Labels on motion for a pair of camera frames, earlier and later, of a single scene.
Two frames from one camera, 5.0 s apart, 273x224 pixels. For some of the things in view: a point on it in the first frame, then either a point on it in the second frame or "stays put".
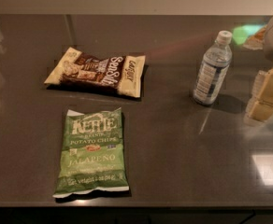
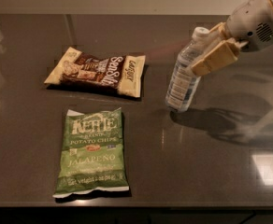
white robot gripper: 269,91 → 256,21
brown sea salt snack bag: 122,74 stays put
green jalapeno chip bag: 92,155 stays put
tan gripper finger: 263,104 → 222,30
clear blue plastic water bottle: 213,69 → 183,83
